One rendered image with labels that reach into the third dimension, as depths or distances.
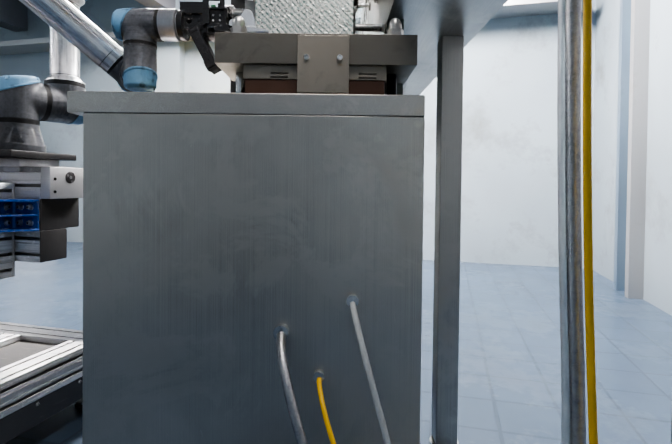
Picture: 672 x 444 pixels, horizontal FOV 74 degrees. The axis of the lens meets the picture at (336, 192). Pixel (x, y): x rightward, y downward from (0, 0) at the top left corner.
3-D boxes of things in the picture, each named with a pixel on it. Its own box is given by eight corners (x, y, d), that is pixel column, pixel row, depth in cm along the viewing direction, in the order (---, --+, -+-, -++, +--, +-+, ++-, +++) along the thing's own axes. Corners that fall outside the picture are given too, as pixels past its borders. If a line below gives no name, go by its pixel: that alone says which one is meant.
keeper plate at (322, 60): (297, 94, 88) (298, 38, 88) (348, 94, 88) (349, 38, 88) (296, 91, 85) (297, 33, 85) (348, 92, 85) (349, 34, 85)
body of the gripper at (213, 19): (227, -2, 104) (175, -3, 104) (226, 35, 104) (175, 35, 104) (234, 11, 111) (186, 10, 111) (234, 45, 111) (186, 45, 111)
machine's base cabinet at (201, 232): (271, 281, 335) (272, 166, 334) (357, 282, 335) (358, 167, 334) (77, 573, 83) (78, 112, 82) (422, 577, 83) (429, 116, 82)
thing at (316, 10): (255, 64, 108) (256, -13, 108) (352, 65, 108) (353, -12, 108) (255, 63, 107) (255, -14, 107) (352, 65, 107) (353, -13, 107)
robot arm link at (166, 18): (156, 35, 104) (169, 46, 112) (176, 36, 104) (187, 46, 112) (156, 3, 104) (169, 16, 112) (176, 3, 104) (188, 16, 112)
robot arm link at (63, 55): (30, 122, 143) (29, -48, 143) (78, 128, 156) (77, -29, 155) (48, 119, 136) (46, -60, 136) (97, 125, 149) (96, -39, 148)
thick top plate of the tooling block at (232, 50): (232, 81, 104) (233, 55, 104) (404, 83, 104) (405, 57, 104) (214, 62, 88) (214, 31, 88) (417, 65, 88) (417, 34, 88)
